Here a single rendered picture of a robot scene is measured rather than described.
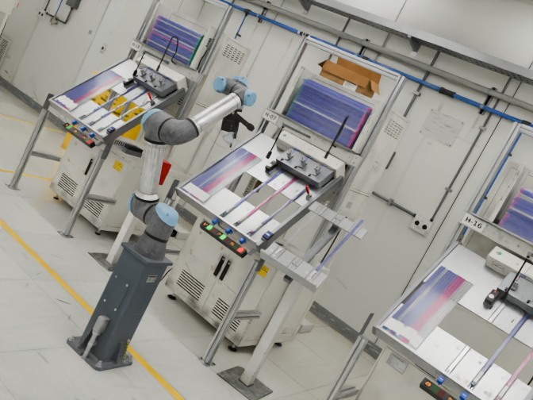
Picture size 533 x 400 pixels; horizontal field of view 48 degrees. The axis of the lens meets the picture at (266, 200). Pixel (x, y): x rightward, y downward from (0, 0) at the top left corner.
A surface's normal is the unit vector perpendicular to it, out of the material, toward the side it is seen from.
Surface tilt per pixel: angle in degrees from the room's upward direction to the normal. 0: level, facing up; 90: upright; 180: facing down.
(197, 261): 90
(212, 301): 90
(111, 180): 90
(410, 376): 90
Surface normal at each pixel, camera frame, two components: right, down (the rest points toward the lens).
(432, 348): -0.05, -0.73
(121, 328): 0.75, 0.46
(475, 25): -0.54, -0.14
